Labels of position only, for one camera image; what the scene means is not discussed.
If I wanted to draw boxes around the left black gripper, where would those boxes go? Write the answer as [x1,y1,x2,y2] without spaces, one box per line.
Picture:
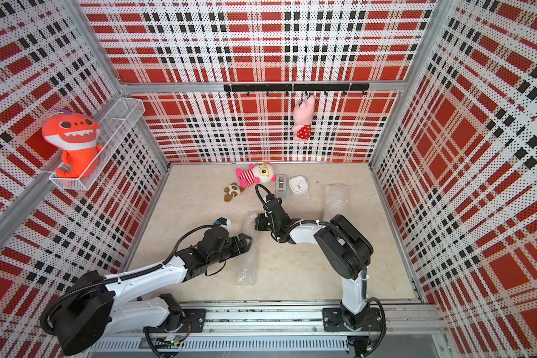
[208,233,254,266]

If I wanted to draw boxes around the bubble wrap sheet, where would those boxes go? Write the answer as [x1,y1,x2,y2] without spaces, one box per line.
[323,184,349,221]
[235,212,262,286]

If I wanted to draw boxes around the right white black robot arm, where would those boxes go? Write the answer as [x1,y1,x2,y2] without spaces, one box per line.
[255,194,386,332]

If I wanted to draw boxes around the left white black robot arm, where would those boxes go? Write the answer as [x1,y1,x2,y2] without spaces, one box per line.
[40,221,252,356]

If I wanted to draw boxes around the grey tape dispenser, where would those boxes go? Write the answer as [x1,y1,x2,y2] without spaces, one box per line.
[275,175,288,198]

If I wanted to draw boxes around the white square clock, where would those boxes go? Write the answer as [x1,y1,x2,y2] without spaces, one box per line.
[288,175,310,196]

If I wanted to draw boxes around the pink striped owl plush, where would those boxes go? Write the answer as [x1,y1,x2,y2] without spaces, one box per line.
[236,163,277,189]

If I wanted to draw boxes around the brown white dog plush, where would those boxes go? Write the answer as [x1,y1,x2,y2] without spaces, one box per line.
[223,183,245,202]

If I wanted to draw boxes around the pink pig plush toy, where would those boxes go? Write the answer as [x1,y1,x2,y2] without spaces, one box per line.
[292,95,316,141]

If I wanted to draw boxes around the orange shark plush toy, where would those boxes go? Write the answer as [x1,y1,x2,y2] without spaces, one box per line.
[42,111,103,179]

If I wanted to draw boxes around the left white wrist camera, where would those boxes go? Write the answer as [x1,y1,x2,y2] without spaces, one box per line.
[214,217,232,230]

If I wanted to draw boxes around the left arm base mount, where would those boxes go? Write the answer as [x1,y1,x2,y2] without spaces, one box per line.
[149,309,207,334]

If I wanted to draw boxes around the black wall hook rail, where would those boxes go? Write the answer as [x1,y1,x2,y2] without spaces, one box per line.
[223,83,371,95]

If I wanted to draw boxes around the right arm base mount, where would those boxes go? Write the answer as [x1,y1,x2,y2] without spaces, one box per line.
[322,306,385,332]

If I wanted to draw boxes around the clear acrylic wall shelf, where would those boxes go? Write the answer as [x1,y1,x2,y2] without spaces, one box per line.
[49,98,145,191]

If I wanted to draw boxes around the aluminium front rail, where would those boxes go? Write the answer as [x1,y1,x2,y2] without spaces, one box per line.
[82,300,448,334]

